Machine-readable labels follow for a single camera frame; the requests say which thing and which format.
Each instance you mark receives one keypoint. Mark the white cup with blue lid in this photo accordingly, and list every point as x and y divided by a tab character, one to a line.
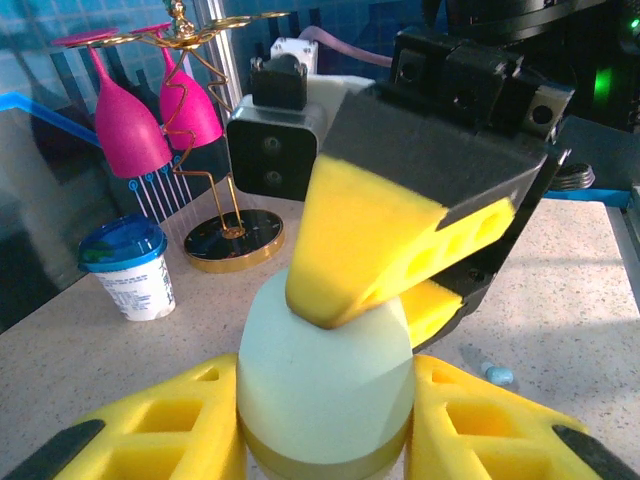
135	280

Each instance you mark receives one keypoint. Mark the pink wine glass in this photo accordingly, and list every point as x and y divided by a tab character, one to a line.
127	135
192	115

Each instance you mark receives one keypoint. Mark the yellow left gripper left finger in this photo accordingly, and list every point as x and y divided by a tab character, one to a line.
150	430

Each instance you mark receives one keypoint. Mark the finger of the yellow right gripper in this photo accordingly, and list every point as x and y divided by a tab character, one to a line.
370	225
435	310

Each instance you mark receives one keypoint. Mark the aluminium frame post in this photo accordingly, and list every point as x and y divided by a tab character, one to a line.
212	55

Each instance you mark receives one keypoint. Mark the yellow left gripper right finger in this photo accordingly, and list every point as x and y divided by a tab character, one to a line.
480	435

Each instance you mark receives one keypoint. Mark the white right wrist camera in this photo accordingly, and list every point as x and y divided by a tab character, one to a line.
272	150

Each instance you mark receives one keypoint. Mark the small blue cap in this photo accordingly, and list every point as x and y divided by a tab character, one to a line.
500	374

